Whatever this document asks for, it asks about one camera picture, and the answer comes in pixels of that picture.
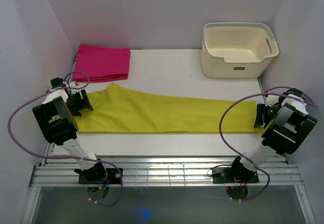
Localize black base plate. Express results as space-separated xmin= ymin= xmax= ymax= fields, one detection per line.
xmin=207 ymin=164 xmax=259 ymax=200
xmin=74 ymin=165 xmax=122 ymax=201

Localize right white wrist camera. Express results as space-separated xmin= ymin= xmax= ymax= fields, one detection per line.
xmin=265 ymin=95 xmax=279 ymax=107

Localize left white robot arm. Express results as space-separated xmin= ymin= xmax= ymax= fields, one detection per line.
xmin=32 ymin=77 xmax=108 ymax=184

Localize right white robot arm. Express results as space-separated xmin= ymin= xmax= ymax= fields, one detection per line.
xmin=228 ymin=88 xmax=317 ymax=182

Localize folded pink trousers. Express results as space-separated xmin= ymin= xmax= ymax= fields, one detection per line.
xmin=72 ymin=44 xmax=131 ymax=83

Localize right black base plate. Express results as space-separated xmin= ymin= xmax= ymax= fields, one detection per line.
xmin=207 ymin=164 xmax=259 ymax=200

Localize yellow-green trousers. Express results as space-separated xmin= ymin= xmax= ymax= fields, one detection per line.
xmin=75 ymin=83 xmax=260 ymax=134

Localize aluminium rail frame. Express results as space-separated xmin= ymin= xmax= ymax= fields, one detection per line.
xmin=22 ymin=156 xmax=316 ymax=223

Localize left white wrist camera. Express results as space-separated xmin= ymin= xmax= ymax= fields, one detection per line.
xmin=64 ymin=81 xmax=78 ymax=90

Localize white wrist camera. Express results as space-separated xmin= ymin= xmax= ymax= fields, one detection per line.
xmin=64 ymin=81 xmax=78 ymax=90
xmin=265 ymin=95 xmax=279 ymax=107

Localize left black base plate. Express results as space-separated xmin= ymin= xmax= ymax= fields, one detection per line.
xmin=74 ymin=165 xmax=122 ymax=201

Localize cream perforated plastic basket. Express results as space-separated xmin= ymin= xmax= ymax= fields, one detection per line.
xmin=201 ymin=22 xmax=279 ymax=79

